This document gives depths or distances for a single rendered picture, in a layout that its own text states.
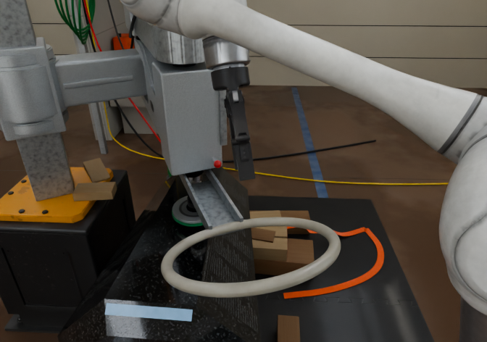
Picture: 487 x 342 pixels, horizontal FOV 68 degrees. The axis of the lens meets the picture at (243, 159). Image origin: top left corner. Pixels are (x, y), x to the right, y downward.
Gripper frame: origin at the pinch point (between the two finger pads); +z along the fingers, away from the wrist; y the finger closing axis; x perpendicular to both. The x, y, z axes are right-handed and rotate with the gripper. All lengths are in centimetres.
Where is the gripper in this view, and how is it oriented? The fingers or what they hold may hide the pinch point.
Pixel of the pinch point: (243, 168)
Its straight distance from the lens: 75.0
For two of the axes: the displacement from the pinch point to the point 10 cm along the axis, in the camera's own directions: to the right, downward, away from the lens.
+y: -0.8, -1.2, 9.9
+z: 1.4, 9.8, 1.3
